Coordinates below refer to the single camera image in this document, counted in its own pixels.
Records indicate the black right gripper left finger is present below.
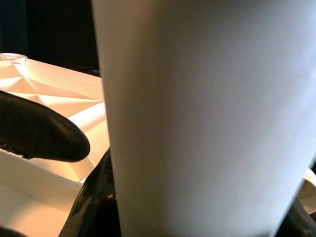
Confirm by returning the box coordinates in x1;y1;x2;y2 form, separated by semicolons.
61;148;121;237

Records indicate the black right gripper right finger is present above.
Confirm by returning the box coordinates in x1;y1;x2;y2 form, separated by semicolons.
273;196;316;237

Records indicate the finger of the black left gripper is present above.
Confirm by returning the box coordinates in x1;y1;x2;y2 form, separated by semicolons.
0;90;91;163
0;227;22;237

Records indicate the white plastic table leg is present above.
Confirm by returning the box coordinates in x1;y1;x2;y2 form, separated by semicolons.
91;0;316;237

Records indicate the white plastic table top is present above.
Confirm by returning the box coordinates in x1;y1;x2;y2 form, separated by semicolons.
0;52;316;237

